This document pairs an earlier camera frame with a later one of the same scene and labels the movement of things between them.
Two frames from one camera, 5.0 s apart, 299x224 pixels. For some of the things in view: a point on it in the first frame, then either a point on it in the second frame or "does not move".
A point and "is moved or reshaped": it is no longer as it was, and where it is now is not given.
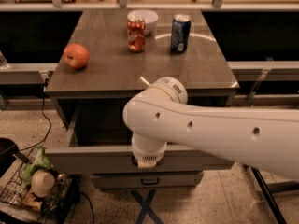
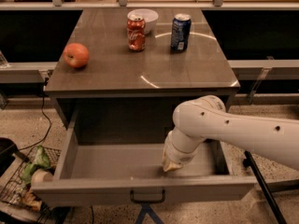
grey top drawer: [100, 142] is moved or reshaped
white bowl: [149, 17] does not move
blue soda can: [180, 31] does not move
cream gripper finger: [146, 164] -> [168, 165]
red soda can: [135, 33] does not move
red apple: [76, 56] does not move
